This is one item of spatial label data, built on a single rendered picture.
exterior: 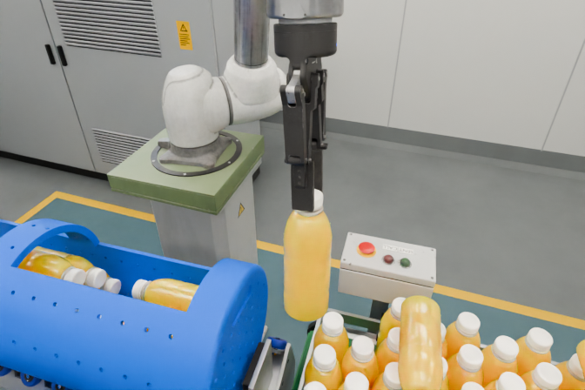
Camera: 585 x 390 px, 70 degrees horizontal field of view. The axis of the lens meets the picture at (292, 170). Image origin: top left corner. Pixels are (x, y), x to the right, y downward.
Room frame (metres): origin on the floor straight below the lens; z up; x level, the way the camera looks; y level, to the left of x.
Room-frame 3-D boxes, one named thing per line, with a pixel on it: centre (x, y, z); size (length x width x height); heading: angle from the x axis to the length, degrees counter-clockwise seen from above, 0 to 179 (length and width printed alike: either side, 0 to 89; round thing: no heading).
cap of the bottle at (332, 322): (0.49, -0.08, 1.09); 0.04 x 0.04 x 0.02
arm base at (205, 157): (1.15, 0.33, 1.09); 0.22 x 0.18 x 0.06; 77
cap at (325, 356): (0.42, -0.06, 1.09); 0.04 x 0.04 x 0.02
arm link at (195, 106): (1.15, 0.30, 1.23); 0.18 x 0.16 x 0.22; 115
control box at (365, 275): (0.65, -0.21, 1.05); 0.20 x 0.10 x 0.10; 74
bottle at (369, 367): (0.44, -0.13, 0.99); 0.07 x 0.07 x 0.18
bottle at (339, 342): (0.49, -0.08, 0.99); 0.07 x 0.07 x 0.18
